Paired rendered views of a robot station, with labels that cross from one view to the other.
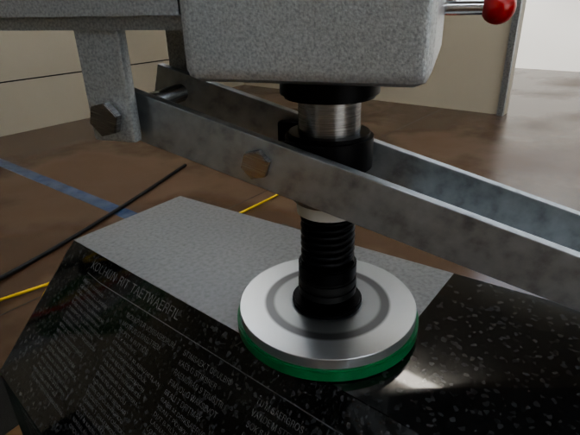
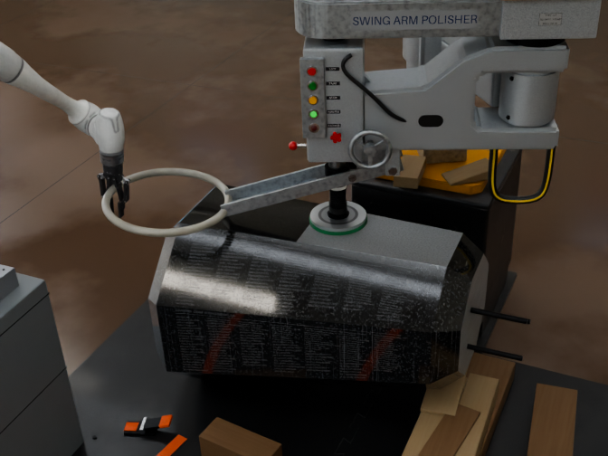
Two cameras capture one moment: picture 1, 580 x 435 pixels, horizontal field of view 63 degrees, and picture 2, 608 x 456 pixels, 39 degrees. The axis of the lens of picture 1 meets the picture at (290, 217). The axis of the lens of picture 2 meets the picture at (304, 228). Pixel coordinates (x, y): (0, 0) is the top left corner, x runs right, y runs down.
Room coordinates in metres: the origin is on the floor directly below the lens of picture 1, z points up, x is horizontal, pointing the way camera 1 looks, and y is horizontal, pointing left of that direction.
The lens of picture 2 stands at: (3.18, -0.82, 2.51)
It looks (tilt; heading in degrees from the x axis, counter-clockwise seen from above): 32 degrees down; 167
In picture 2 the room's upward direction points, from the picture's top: 3 degrees counter-clockwise
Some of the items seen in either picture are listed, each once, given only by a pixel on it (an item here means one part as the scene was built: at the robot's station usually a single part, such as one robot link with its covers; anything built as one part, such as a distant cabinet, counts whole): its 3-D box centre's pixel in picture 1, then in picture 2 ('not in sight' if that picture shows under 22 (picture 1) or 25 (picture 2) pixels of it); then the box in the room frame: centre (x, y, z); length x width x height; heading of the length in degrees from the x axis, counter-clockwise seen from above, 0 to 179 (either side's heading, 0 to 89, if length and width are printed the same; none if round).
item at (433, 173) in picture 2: not in sight; (440, 156); (0.04, 0.55, 0.76); 0.49 x 0.49 x 0.05; 50
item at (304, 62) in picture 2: not in sight; (313, 98); (0.57, -0.15, 1.35); 0.08 x 0.03 x 0.28; 71
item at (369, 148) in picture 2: not in sight; (370, 145); (0.63, 0.03, 1.18); 0.15 x 0.10 x 0.15; 71
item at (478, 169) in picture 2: not in sight; (468, 171); (0.28, 0.58, 0.80); 0.20 x 0.10 x 0.05; 91
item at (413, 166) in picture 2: not in sight; (410, 171); (0.20, 0.35, 0.81); 0.20 x 0.10 x 0.05; 148
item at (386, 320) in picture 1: (326, 303); (337, 215); (0.48, -0.04, 0.82); 0.21 x 0.21 x 0.01
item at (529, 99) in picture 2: not in sight; (527, 90); (0.69, 0.58, 1.32); 0.19 x 0.19 x 0.20
